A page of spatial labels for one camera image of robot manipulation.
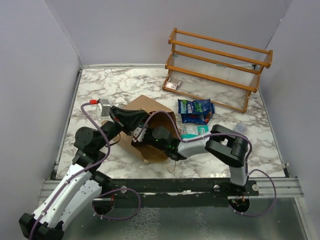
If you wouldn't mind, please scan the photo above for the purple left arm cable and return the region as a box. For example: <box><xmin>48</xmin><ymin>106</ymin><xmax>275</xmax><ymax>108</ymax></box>
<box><xmin>27</xmin><ymin>99</ymin><xmax>142</xmax><ymax>240</ymax></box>

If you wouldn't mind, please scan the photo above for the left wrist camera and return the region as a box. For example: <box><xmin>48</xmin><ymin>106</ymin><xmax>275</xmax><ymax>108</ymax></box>
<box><xmin>96</xmin><ymin>98</ymin><xmax>111</xmax><ymax>118</ymax></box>

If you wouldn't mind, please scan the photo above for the dark blue chips bag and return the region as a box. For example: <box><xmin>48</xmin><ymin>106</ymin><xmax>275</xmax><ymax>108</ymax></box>
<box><xmin>181</xmin><ymin>111</ymin><xmax>214</xmax><ymax>125</ymax></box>

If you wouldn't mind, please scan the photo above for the green snack packet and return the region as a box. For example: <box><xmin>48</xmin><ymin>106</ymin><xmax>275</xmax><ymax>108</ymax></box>
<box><xmin>180</xmin><ymin>125</ymin><xmax>209</xmax><ymax>139</ymax></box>

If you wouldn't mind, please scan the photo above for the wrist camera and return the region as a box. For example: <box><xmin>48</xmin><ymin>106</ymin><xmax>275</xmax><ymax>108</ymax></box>
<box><xmin>132</xmin><ymin>127</ymin><xmax>147</xmax><ymax>143</ymax></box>
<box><xmin>96</xmin><ymin>98</ymin><xmax>111</xmax><ymax>118</ymax></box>

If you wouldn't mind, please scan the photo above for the brown paper bag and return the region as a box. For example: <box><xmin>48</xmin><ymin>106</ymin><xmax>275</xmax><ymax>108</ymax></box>
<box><xmin>111</xmin><ymin>95</ymin><xmax>179</xmax><ymax>164</ymax></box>

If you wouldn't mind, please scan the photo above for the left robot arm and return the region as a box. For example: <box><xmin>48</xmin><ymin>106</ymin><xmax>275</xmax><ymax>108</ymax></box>
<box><xmin>19</xmin><ymin>103</ymin><xmax>148</xmax><ymax>240</ymax></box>

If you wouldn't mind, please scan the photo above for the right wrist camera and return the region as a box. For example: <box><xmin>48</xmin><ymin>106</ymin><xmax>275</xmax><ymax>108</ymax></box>
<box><xmin>132</xmin><ymin>127</ymin><xmax>147</xmax><ymax>143</ymax></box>

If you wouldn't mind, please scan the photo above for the small red white box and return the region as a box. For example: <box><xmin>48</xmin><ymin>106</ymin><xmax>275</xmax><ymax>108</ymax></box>
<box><xmin>165</xmin><ymin>80</ymin><xmax>182</xmax><ymax>90</ymax></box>

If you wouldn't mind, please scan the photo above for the orange wooden shelf rack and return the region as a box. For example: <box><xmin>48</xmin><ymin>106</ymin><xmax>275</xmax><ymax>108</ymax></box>
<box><xmin>162</xmin><ymin>28</ymin><xmax>273</xmax><ymax>113</ymax></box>

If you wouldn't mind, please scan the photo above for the blue Bonk snack bag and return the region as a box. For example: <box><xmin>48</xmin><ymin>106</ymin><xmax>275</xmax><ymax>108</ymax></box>
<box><xmin>177</xmin><ymin>99</ymin><xmax>215</xmax><ymax>115</ymax></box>

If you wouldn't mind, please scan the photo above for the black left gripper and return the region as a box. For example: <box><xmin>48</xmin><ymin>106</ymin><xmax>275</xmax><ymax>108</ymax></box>
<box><xmin>95</xmin><ymin>105</ymin><xmax>148</xmax><ymax>150</ymax></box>

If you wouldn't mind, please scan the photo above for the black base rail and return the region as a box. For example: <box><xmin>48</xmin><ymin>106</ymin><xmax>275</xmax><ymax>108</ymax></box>
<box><xmin>92</xmin><ymin>178</ymin><xmax>259</xmax><ymax>210</ymax></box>

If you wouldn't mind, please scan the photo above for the small clear plastic cup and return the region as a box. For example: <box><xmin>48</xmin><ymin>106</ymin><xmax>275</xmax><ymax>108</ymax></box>
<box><xmin>234</xmin><ymin>122</ymin><xmax>248</xmax><ymax>133</ymax></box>

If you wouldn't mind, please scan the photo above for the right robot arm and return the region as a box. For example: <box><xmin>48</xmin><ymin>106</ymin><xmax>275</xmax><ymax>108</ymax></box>
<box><xmin>137</xmin><ymin>124</ymin><xmax>252</xmax><ymax>196</ymax></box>

